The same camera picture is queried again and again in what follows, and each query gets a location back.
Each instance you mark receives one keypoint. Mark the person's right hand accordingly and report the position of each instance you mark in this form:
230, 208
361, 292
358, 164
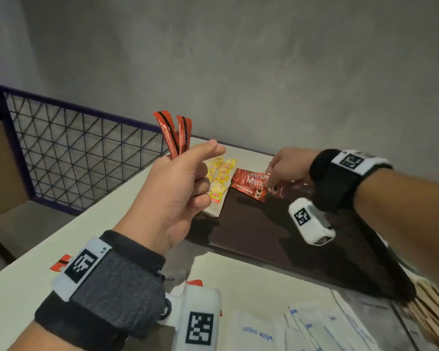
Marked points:
292, 164

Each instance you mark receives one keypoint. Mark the person's left hand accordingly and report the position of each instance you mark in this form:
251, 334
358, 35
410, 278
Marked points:
168, 201

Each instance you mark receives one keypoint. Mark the row of red coffee sachets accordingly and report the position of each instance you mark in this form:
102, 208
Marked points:
248, 175

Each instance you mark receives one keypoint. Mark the dark brown tray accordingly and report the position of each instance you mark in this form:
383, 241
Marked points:
278, 244

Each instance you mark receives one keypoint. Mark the pile of white sugar packets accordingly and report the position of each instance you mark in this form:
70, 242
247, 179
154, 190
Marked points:
256, 332

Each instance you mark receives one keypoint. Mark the pile of wooden stir sticks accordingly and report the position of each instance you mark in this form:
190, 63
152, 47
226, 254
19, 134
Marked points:
431, 310

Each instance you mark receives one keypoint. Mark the person's right forearm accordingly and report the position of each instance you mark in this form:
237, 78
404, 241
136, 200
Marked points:
406, 222

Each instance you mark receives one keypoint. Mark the person's left forearm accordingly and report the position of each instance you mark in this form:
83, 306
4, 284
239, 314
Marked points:
33, 341

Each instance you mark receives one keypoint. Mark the black right wrist band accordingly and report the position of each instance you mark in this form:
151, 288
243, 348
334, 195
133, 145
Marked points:
333, 193

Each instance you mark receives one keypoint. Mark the black wrist band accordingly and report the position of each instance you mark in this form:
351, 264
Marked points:
124, 296
333, 193

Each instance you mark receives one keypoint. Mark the black left wrist band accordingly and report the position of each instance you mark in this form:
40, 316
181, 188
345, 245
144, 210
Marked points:
124, 296

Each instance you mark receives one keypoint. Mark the light wooden cabinet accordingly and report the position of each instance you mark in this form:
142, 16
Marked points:
3, 171

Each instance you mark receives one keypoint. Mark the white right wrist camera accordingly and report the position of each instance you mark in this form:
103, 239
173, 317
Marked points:
314, 230

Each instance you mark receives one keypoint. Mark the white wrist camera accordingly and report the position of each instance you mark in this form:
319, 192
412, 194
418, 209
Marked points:
201, 299
314, 230

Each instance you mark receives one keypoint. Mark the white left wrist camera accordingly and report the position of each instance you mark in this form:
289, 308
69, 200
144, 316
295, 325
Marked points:
201, 299

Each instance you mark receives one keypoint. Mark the black side table frame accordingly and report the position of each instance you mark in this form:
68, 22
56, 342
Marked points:
0, 246

